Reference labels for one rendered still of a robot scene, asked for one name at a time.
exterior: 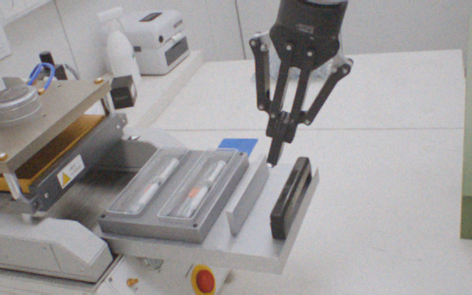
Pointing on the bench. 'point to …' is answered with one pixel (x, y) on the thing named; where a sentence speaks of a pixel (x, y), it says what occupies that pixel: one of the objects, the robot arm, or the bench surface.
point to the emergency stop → (205, 281)
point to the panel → (161, 278)
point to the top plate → (29, 119)
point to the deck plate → (99, 183)
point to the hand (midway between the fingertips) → (278, 138)
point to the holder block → (157, 229)
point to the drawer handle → (302, 171)
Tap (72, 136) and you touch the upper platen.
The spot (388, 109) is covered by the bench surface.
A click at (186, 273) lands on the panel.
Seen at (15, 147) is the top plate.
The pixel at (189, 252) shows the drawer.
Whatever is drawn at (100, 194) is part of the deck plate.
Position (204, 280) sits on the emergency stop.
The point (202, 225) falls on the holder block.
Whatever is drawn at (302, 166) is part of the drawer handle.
